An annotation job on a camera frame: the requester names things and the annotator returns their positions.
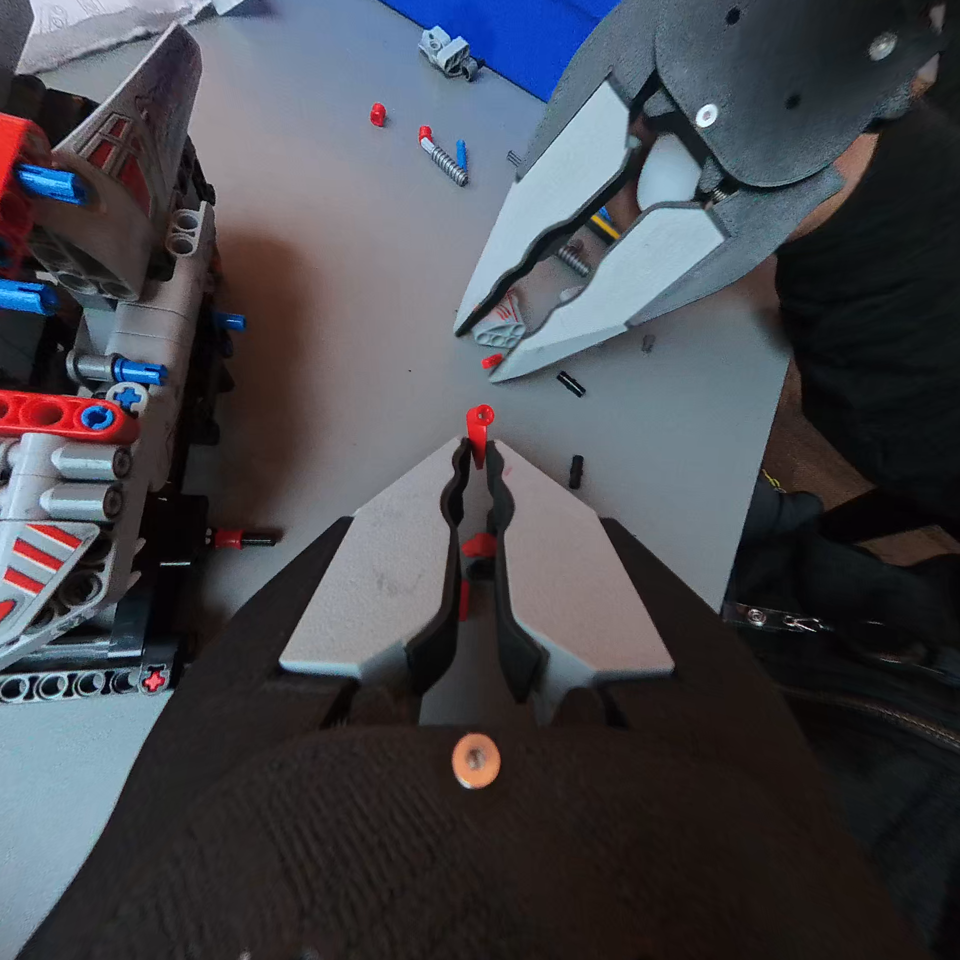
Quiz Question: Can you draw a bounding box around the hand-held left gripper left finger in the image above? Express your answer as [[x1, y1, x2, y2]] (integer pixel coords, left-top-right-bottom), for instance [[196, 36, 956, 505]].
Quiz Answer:
[[279, 437, 472, 695]]

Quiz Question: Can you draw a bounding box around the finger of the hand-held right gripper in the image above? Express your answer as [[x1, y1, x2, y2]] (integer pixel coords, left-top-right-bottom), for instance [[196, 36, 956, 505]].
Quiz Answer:
[[453, 78, 644, 339], [489, 133, 730, 385]]

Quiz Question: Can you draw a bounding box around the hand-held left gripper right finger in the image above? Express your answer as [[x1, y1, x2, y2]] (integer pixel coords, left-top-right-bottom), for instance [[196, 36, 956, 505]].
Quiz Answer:
[[483, 438, 675, 706]]

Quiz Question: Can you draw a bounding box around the red grey lego vehicle model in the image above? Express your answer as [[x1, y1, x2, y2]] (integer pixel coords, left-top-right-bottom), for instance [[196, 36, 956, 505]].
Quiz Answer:
[[0, 22, 285, 706]]

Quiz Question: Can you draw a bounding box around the grey printed lego panel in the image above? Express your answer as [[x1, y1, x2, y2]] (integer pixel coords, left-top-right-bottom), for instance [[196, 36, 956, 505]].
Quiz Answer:
[[472, 288, 531, 351]]

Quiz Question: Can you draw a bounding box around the small grey lego connector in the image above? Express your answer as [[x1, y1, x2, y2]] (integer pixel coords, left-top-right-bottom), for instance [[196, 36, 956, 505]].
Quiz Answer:
[[418, 26, 483, 81]]

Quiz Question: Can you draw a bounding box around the person's right hand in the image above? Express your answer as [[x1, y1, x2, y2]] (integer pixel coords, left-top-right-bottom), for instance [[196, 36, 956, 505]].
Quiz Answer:
[[828, 131, 885, 185]]

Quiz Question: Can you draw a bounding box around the blue plastic bin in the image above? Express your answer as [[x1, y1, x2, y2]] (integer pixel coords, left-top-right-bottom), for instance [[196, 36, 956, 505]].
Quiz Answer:
[[378, 0, 624, 102]]

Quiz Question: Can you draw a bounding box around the printed paper bag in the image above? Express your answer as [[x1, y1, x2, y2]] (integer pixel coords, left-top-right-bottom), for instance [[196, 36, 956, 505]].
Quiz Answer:
[[15, 0, 219, 76]]

